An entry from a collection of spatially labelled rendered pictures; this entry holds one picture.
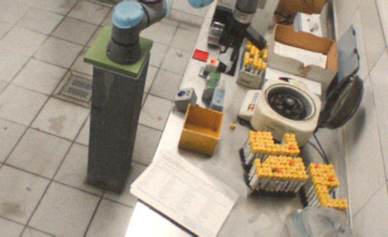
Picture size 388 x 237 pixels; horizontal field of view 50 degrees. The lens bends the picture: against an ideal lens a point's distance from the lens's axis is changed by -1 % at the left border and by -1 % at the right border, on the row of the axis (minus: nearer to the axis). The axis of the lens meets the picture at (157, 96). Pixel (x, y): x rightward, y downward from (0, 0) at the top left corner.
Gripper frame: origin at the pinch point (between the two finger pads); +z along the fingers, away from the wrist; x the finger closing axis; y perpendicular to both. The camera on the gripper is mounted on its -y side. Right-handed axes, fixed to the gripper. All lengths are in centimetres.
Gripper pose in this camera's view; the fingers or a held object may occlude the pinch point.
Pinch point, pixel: (232, 62)
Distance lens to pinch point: 163.2
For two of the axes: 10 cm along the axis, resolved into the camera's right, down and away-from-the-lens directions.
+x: -3.9, 6.3, -6.8
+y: -9.1, -3.7, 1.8
